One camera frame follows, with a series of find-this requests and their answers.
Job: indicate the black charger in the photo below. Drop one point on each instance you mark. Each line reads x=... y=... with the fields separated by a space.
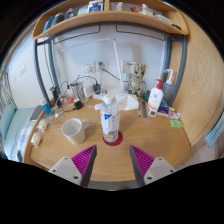
x=78 y=105

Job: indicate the grey laptop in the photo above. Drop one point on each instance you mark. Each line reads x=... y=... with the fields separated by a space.
x=36 y=113

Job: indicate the flat round red coaster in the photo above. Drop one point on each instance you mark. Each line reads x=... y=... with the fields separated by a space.
x=118 y=140

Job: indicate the black tumbler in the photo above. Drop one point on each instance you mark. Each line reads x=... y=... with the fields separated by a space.
x=55 y=95

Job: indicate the white power strip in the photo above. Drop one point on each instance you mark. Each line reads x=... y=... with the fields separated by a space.
x=99 y=96

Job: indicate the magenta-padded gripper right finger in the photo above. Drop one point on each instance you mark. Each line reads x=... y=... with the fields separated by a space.
x=158 y=168

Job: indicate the white pump lotion bottle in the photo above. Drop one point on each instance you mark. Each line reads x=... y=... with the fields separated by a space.
x=155 y=98

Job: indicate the small green block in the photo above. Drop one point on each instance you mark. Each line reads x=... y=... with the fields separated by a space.
x=176 y=123

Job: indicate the clear spray bottle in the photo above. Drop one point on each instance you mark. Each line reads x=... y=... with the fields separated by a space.
x=167 y=88

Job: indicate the wooden desk shelf unit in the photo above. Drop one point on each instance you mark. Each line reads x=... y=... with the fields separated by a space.
x=110 y=16

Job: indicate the bed with teal bedding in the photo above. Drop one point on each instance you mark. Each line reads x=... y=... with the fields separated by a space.
x=15 y=133

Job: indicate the teal pillow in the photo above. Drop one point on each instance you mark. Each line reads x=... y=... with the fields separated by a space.
x=6 y=120

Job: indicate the grey ruler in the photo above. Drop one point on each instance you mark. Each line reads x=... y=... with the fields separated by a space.
x=144 y=110

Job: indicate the steel tumbler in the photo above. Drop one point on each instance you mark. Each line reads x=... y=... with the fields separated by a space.
x=77 y=91

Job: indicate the white desk lamp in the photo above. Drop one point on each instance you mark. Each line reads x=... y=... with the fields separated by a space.
x=117 y=63

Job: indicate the brown tree figurine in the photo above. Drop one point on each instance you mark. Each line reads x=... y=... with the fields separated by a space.
x=139 y=80

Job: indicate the small white case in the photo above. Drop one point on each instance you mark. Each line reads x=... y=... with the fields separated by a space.
x=97 y=106

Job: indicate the grey metal bed frame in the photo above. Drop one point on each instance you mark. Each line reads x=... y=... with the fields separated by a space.
x=38 y=66

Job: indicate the clear plastic water bottle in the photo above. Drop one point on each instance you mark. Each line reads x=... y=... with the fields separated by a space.
x=110 y=120

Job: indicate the white tissue pack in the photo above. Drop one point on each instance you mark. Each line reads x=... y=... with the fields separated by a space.
x=131 y=102

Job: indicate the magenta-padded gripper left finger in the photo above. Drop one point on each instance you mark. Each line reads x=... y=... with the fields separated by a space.
x=65 y=168

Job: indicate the cream plastic cup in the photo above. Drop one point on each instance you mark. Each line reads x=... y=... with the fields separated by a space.
x=74 y=131

